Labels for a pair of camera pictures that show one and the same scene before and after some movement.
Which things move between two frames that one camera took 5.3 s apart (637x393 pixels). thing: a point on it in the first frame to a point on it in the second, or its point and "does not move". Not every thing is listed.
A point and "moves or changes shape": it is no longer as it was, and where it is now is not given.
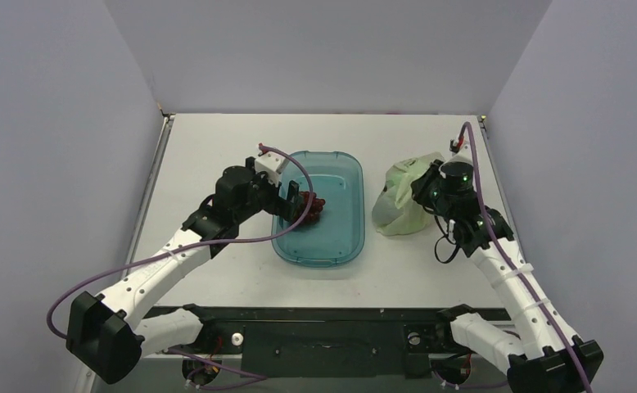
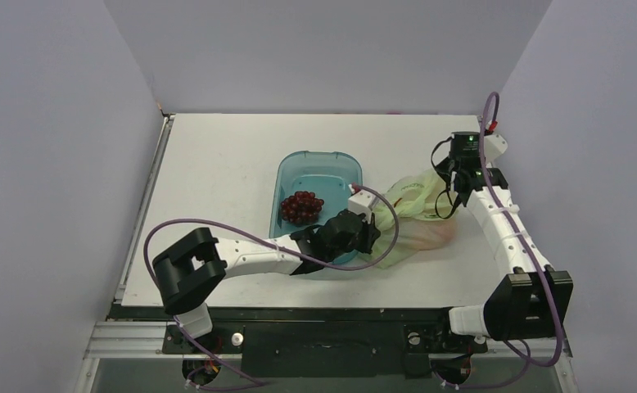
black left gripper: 277,207 to 371,234
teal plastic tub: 337,238 does not move
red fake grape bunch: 313,210 does not move
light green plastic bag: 396,212 moves or changes shape
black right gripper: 422,184 to 448,181
